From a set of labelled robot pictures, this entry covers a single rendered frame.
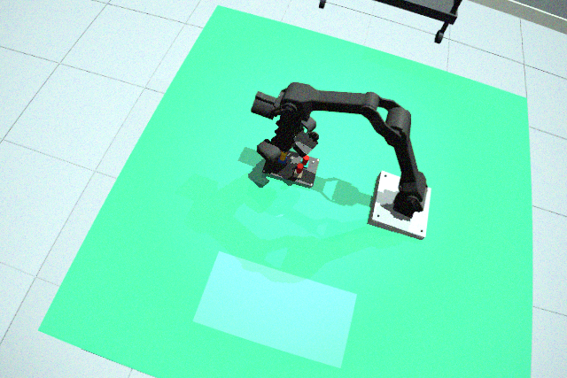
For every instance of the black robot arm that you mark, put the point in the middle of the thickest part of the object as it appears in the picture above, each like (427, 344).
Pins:
(298, 100)

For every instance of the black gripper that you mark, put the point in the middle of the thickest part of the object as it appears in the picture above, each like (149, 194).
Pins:
(270, 151)

